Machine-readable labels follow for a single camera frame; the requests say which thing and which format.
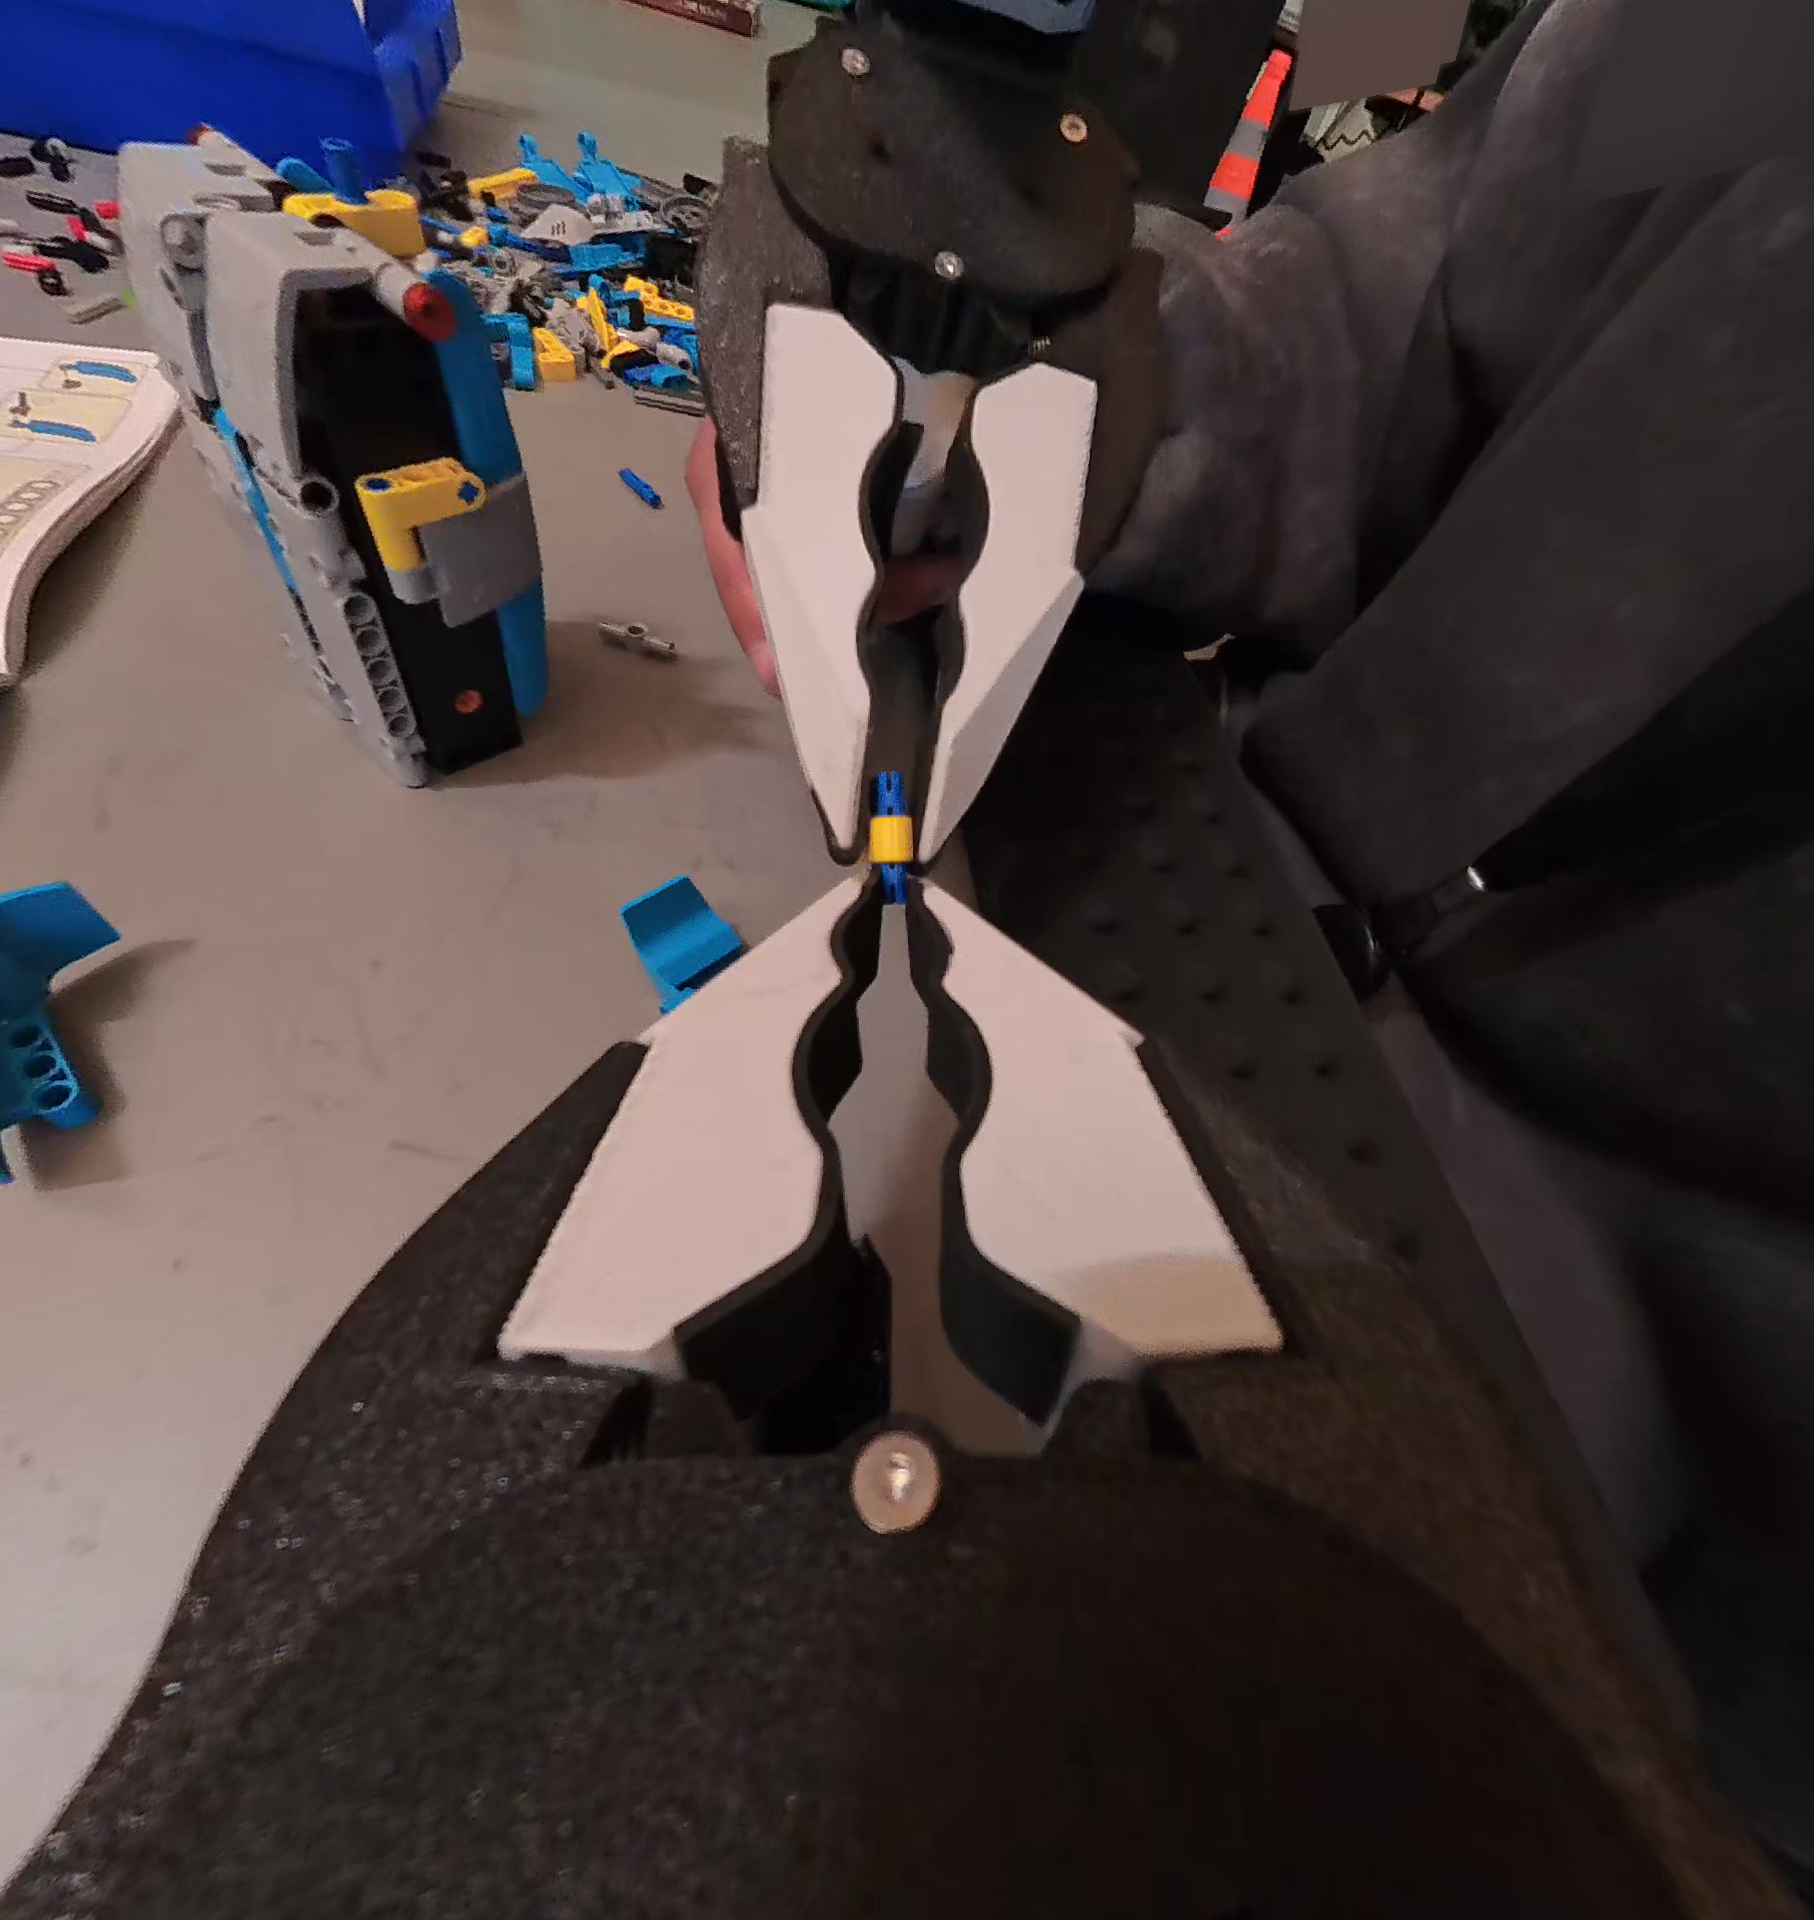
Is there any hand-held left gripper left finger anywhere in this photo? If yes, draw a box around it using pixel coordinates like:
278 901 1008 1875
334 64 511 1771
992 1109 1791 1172
500 873 895 1424

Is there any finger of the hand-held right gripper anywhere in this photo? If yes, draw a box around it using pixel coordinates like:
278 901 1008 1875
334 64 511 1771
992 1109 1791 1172
733 297 909 868
911 358 1104 872

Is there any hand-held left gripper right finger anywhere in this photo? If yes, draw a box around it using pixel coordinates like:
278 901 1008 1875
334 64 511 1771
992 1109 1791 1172
904 886 1282 1461

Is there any blue curved panel piece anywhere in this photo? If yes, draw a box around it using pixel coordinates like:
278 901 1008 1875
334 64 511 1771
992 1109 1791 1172
0 882 122 1192
618 873 746 1017

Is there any person's right hand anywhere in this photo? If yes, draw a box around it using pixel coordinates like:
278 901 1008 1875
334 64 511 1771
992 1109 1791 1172
685 424 783 695

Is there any orange traffic cone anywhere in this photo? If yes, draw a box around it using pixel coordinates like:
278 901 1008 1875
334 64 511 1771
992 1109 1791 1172
1203 49 1293 223

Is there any pile of building parts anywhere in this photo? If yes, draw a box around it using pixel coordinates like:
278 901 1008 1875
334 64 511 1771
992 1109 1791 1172
278 127 732 419

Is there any grey blue toy robot build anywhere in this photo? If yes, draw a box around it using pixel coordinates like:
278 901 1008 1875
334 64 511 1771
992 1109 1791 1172
114 127 550 792

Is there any blue storage bin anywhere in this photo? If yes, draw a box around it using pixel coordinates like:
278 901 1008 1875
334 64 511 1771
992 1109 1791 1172
0 0 466 170

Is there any instruction booklet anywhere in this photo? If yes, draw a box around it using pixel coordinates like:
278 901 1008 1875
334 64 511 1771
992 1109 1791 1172
0 331 183 710

